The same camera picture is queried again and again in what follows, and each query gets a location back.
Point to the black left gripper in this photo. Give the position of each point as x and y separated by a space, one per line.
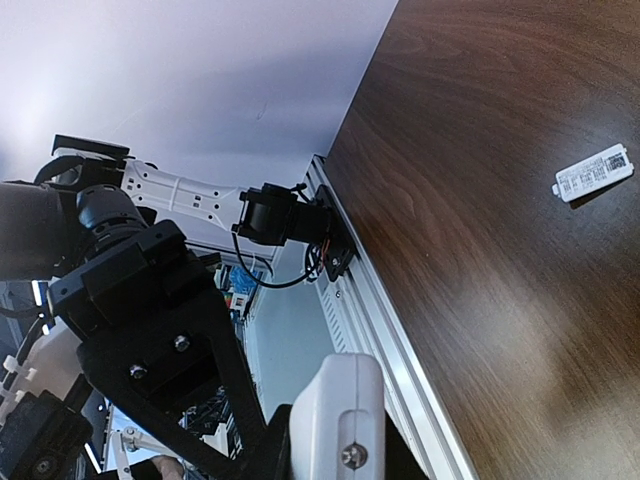
177 345

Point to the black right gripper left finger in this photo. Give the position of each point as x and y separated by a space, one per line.
279 444

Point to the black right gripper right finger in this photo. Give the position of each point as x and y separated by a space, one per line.
400 463

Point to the white remote control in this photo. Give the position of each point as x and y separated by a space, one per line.
337 423

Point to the white battery cover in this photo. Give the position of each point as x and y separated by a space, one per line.
592 174

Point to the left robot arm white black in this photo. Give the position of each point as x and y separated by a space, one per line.
94 195

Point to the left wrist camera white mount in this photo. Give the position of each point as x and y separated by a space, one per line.
43 397

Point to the front aluminium rail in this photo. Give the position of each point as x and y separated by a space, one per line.
361 318

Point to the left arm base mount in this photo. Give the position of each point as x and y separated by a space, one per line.
341 247

